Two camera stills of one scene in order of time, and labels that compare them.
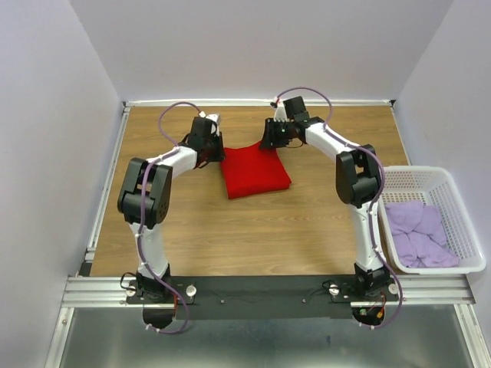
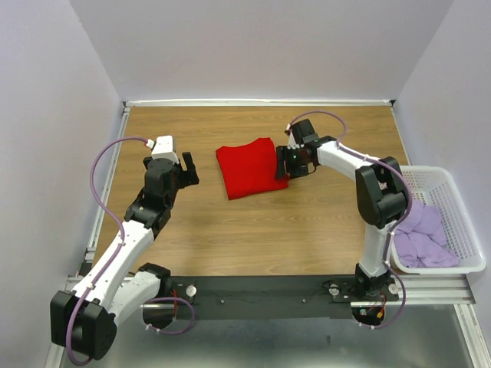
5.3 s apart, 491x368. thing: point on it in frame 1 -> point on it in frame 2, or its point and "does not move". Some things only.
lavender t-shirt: x=420 y=234 does not move
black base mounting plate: x=261 y=297 does not move
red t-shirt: x=249 y=170 does not move
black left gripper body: x=215 y=149 -> x=173 y=193
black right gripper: x=268 y=141 -> x=282 y=153
